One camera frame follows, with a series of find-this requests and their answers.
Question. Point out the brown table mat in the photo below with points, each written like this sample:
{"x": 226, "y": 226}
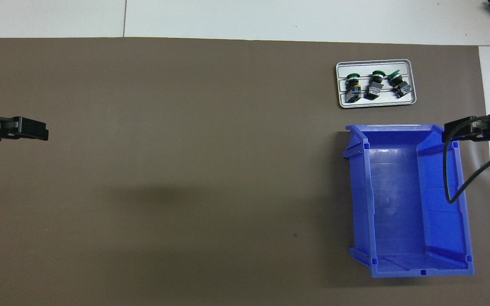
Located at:
{"x": 185, "y": 170}

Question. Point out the green push button switch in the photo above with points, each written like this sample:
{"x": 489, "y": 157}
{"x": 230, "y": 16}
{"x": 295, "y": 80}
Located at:
{"x": 352, "y": 88}
{"x": 374, "y": 87}
{"x": 399, "y": 85}

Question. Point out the blue plastic storage bin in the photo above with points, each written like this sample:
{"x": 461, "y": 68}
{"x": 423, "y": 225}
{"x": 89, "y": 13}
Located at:
{"x": 398, "y": 191}

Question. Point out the grey metal tray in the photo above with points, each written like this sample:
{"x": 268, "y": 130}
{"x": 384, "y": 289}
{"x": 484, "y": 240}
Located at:
{"x": 377, "y": 66}

